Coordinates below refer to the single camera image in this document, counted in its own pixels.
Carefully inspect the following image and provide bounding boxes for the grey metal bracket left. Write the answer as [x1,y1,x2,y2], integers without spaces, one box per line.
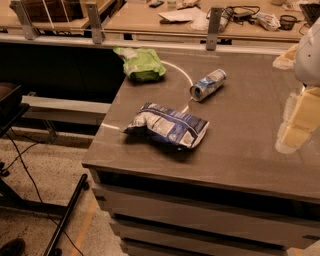
[11,0,39,40]

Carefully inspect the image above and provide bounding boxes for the black power adapter cable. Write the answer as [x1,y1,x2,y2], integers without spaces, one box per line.
[222,5,262,25]

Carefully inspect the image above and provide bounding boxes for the black phone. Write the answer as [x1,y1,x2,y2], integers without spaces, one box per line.
[149,0,164,8]

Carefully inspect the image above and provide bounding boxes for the blue chip bag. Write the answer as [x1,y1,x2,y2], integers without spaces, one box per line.
[123,102,210,149]

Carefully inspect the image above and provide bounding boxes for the grey metal bracket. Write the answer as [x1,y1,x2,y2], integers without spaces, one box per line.
[85,2,104,44]
[11,0,39,40]
[206,6,222,51]

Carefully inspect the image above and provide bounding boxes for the black keyboard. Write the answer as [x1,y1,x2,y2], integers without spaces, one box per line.
[299,3,320,26]

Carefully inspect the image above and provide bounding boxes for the black floor cable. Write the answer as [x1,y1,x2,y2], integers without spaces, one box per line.
[4,127,85,256]

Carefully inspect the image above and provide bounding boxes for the silver blue soda can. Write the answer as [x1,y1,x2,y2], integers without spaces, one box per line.
[190,69,227,102]

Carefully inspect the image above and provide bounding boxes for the white paper sheets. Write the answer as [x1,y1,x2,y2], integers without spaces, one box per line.
[159,7,209,31]

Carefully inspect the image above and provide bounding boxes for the white snack packet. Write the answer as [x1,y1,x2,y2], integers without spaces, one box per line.
[256,12,280,31]

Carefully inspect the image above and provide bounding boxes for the black metal stand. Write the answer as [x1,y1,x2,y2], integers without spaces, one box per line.
[0,83,89,256]

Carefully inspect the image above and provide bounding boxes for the grey drawer cabinet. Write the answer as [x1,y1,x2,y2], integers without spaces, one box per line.
[91,170,320,256]

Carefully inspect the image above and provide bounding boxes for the grey metal bracket middle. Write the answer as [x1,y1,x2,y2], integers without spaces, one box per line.
[85,2,104,44]

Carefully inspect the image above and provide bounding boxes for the green chip bag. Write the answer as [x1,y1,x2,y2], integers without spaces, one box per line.
[113,46,166,82]

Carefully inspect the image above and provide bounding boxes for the black shoe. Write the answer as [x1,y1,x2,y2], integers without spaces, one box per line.
[0,238,25,256]

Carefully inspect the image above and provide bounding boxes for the black round container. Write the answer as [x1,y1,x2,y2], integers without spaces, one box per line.
[280,15,297,30]

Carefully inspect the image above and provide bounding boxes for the grey metal bracket right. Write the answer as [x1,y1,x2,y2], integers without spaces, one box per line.
[206,6,222,51]

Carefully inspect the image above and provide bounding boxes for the wooden crate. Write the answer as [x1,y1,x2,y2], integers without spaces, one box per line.
[21,0,83,22]

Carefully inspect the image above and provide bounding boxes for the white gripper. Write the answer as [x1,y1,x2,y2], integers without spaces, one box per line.
[273,18,320,154]

